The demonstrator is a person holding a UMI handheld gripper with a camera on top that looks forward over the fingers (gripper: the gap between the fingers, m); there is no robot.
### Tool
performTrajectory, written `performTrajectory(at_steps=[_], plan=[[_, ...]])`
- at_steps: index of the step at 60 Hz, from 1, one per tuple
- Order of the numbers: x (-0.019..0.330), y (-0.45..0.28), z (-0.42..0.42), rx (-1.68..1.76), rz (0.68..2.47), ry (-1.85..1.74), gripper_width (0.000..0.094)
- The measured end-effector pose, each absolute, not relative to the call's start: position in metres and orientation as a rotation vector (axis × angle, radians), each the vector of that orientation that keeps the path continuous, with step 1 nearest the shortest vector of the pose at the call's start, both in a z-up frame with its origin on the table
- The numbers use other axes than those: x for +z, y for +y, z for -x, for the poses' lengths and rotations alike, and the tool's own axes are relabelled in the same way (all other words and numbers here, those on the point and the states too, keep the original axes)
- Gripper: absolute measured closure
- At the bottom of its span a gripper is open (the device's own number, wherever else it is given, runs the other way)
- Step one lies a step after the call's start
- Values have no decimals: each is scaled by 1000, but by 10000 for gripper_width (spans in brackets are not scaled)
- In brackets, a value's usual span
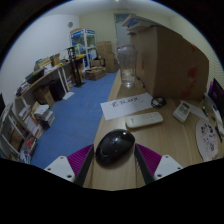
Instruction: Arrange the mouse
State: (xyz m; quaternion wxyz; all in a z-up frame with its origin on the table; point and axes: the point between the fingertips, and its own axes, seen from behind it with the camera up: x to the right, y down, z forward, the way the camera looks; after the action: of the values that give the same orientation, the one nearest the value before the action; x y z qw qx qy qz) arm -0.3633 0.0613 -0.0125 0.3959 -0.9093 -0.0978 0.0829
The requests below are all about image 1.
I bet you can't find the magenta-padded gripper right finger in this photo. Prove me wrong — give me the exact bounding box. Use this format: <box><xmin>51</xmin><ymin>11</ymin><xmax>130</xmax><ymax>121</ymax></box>
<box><xmin>133</xmin><ymin>143</ymin><xmax>184</xmax><ymax>185</ymax></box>

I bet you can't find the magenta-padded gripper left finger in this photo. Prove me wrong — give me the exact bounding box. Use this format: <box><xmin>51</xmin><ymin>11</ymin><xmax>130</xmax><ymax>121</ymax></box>
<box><xmin>43</xmin><ymin>143</ymin><xmax>95</xmax><ymax>187</ymax></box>

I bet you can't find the black computer mouse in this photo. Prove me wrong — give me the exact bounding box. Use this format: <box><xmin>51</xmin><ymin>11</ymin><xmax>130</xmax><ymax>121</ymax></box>
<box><xmin>95</xmin><ymin>128</ymin><xmax>136</xmax><ymax>167</ymax></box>

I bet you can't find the white printed mouse pad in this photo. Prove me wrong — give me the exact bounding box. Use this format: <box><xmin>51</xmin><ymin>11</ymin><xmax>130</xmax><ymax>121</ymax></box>
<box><xmin>195</xmin><ymin>118</ymin><xmax>221</xmax><ymax>163</ymax></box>

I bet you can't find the long white remote control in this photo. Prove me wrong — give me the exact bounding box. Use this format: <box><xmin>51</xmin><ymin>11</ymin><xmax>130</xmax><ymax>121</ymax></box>
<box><xmin>125</xmin><ymin>111</ymin><xmax>164</xmax><ymax>130</ymax></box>

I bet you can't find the white shelf unit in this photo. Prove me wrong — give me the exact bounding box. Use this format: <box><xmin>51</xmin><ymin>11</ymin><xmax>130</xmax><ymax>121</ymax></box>
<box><xmin>0</xmin><ymin>103</ymin><xmax>44</xmax><ymax>164</ymax></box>

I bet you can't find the stack of books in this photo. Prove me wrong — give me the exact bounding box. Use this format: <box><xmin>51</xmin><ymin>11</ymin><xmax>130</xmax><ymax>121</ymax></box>
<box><xmin>33</xmin><ymin>104</ymin><xmax>56</xmax><ymax>129</ymax></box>

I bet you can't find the white paper sheet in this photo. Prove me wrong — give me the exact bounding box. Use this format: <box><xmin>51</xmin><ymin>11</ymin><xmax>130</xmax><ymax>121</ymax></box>
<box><xmin>99</xmin><ymin>92</ymin><xmax>154</xmax><ymax>121</ymax></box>

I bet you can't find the cardboard box under desk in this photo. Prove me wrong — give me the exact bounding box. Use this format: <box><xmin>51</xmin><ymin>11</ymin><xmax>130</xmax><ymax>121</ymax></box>
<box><xmin>33</xmin><ymin>85</ymin><xmax>55</xmax><ymax>108</ymax></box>

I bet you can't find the black bin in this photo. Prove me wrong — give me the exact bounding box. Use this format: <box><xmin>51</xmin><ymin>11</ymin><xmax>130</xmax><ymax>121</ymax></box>
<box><xmin>48</xmin><ymin>79</ymin><xmax>66</xmax><ymax>102</ymax></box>

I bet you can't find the black flat monitor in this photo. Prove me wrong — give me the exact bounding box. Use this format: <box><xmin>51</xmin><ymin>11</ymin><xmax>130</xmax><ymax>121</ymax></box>
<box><xmin>0</xmin><ymin>93</ymin><xmax>6</xmax><ymax>116</ymax></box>

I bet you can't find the wooden side desk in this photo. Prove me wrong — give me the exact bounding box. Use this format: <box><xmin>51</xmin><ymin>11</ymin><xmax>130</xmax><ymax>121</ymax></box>
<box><xmin>14</xmin><ymin>54</ymin><xmax>88</xmax><ymax>101</ymax></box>

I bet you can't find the open low cardboard box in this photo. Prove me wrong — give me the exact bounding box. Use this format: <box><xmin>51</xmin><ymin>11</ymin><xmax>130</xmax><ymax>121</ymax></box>
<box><xmin>85</xmin><ymin>65</ymin><xmax>108</xmax><ymax>82</ymax></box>

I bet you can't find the black stand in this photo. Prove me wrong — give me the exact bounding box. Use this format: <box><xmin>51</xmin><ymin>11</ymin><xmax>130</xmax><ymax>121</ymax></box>
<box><xmin>65</xmin><ymin>45</ymin><xmax>86</xmax><ymax>88</ymax></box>

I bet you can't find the large cardboard box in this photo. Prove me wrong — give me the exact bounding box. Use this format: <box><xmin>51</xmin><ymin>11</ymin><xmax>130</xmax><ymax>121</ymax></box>
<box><xmin>129</xmin><ymin>24</ymin><xmax>210</xmax><ymax>102</ymax></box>

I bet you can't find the clear glass jar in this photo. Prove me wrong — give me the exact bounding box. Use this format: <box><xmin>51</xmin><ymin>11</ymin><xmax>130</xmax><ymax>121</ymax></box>
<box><xmin>115</xmin><ymin>44</ymin><xmax>139</xmax><ymax>89</ymax></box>

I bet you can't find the blue white glass-door cabinet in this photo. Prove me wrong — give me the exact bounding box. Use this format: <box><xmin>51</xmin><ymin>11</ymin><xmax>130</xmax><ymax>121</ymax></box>
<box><xmin>69</xmin><ymin>28</ymin><xmax>99</xmax><ymax>69</ymax></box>

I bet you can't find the door with window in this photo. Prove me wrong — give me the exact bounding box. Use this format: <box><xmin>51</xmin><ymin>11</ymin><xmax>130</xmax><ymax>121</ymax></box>
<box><xmin>114</xmin><ymin>13</ymin><xmax>134</xmax><ymax>46</ymax></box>

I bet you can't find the stack of papers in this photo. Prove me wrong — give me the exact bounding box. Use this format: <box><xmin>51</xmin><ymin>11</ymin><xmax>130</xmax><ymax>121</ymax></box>
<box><xmin>120</xmin><ymin>13</ymin><xmax>158</xmax><ymax>34</ymax></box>

